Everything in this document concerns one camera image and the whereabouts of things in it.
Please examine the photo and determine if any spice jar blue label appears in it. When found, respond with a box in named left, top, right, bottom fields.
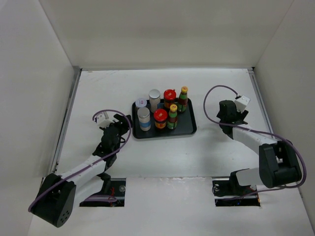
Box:
left=137, top=107, right=151, bottom=131

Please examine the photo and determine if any white lid small jar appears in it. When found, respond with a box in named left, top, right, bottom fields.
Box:
left=135, top=98, right=147, bottom=110

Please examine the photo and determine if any red lid sauce jar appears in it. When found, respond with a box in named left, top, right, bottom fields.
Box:
left=154, top=109, right=168, bottom=130
left=163, top=89, right=176, bottom=109

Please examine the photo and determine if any spice jar silver lid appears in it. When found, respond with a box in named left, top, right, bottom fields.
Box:
left=149, top=89, right=160, bottom=113

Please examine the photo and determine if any green sauce bottle yellow cap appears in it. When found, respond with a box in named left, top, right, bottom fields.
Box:
left=177, top=86, right=188, bottom=113

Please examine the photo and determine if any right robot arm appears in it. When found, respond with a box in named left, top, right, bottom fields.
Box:
left=213, top=100, right=302, bottom=197

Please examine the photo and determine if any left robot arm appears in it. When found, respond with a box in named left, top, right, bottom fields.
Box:
left=28, top=111, right=132, bottom=228

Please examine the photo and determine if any black plastic tray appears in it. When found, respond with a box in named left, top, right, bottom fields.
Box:
left=131, top=98, right=197, bottom=139

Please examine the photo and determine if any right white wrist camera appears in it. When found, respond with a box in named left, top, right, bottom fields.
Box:
left=234, top=95, right=251, bottom=113

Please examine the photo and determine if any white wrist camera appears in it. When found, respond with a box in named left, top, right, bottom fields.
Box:
left=234, top=95, right=251, bottom=113
left=94, top=112, right=113, bottom=128

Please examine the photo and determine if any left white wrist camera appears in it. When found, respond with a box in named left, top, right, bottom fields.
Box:
left=94, top=112, right=113, bottom=128

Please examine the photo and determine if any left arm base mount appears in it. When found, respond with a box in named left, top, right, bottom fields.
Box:
left=79, top=173, right=126, bottom=207

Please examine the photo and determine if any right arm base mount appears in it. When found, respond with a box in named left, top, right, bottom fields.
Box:
left=212, top=179, right=260, bottom=207

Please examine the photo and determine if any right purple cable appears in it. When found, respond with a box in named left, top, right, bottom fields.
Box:
left=203, top=85, right=307, bottom=190

